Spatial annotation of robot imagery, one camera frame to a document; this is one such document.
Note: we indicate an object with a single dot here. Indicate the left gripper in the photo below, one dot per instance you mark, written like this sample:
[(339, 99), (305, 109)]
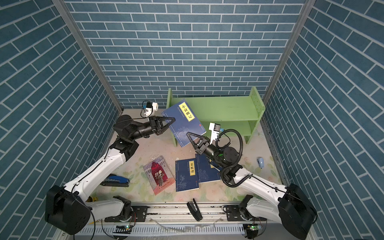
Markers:
[(156, 126)]

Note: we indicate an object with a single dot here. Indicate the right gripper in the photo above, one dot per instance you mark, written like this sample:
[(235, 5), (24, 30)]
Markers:
[(203, 145)]

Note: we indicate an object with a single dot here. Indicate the blue book yellow label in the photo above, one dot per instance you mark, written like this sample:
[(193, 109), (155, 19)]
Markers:
[(207, 172), (186, 175)]

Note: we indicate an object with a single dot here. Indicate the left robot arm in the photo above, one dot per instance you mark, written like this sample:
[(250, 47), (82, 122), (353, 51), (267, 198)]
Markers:
[(67, 207)]

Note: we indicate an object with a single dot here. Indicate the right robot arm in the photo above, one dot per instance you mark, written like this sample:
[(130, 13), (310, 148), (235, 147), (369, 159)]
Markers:
[(287, 205)]

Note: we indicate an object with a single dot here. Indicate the green two-tier shelf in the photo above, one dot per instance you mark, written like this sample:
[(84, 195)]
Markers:
[(242, 113)]

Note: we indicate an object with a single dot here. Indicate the red illustrated book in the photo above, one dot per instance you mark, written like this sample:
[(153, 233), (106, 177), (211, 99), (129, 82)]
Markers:
[(159, 175)]

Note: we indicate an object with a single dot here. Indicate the small blue white mouse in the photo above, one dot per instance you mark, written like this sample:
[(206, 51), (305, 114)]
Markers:
[(261, 162)]

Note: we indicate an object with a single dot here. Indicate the blue black stapler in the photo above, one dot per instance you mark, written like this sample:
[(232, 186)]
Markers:
[(115, 181)]

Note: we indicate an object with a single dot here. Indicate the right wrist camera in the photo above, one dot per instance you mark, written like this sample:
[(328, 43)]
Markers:
[(215, 131)]

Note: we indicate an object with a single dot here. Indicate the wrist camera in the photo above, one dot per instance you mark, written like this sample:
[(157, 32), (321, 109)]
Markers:
[(215, 131), (148, 108)]

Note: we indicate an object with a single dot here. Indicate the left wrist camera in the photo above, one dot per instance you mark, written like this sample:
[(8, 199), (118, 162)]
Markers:
[(148, 108)]

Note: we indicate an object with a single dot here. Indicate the black clip on rail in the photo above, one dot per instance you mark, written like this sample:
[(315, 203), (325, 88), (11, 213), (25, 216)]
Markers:
[(194, 210)]

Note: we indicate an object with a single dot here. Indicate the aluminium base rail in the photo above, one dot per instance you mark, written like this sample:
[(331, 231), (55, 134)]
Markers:
[(161, 220)]

